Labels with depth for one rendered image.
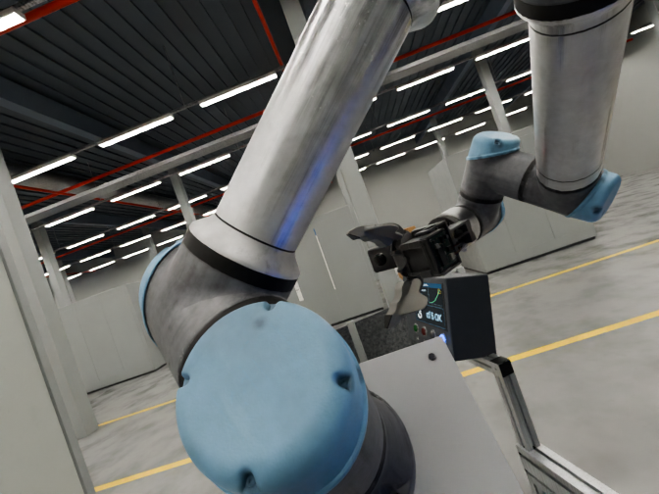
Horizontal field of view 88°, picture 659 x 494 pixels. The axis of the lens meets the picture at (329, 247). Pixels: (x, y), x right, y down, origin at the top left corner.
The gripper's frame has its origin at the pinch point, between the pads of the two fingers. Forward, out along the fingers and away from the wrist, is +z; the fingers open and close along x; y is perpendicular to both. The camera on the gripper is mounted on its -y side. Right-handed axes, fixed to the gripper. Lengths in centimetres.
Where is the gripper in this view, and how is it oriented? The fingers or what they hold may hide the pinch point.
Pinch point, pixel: (362, 282)
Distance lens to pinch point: 50.0
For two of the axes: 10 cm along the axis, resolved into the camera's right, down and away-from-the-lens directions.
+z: -7.3, 3.5, -5.8
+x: 3.9, 9.2, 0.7
